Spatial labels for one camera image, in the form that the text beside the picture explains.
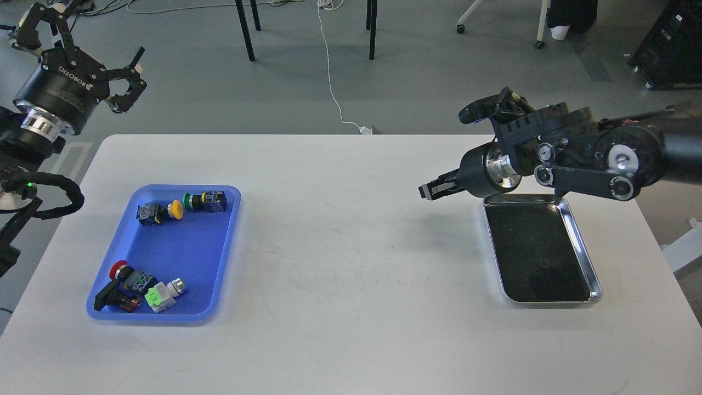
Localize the black cable on floor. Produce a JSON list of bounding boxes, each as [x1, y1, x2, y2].
[[66, 0, 129, 17]]

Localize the black switch with red base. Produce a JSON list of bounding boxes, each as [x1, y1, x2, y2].
[[93, 279, 142, 313]]

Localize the black equipment case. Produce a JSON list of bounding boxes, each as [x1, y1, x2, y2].
[[627, 1, 701, 90]]

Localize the blue plastic tray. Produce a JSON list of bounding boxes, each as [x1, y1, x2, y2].
[[86, 184, 241, 323]]

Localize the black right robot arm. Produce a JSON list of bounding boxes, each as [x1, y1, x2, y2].
[[418, 87, 701, 201]]

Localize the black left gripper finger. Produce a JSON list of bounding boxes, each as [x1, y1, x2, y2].
[[9, 2, 81, 64], [101, 47, 147, 114]]

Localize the red push button switch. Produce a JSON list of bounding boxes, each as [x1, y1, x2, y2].
[[109, 260, 158, 295]]

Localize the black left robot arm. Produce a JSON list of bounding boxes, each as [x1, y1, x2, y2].
[[1, 1, 147, 273]]

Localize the white chair base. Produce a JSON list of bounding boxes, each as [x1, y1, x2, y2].
[[456, 0, 552, 49]]

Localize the green push button switch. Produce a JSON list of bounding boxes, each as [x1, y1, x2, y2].
[[182, 190, 227, 213]]

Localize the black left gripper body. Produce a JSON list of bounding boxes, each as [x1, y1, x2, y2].
[[13, 48, 107, 135]]

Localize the silver selector switch green block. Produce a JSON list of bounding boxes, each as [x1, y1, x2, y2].
[[144, 278, 188, 313]]

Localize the black table legs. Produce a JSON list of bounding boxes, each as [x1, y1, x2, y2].
[[235, 0, 378, 63]]

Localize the silver metal tray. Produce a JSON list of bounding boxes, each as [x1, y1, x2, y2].
[[482, 194, 602, 306]]

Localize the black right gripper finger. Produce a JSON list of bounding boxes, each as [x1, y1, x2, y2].
[[418, 168, 465, 200]]

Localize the white cable on floor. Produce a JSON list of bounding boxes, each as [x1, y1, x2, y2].
[[127, 0, 364, 132]]

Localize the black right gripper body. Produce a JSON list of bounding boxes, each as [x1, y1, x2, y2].
[[458, 142, 522, 198]]

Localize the yellow push button switch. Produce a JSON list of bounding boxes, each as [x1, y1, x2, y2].
[[135, 200, 185, 225]]

